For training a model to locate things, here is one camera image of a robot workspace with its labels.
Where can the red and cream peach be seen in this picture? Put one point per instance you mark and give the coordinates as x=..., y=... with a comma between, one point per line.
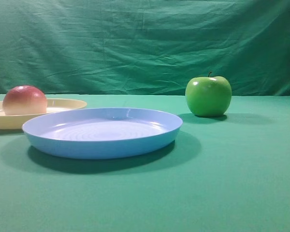
x=24, y=100

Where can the blue plastic plate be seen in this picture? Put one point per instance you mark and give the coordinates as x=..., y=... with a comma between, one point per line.
x=102, y=133

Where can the yellow plastic plate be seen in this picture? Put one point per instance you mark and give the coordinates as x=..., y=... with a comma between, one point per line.
x=53, y=106

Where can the green apple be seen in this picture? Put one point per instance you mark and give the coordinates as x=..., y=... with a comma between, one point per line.
x=208, y=96

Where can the green backdrop cloth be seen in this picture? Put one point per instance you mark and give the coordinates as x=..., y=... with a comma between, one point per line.
x=145, y=47

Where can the green table cloth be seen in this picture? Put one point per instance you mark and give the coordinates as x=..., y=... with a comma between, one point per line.
x=230, y=174

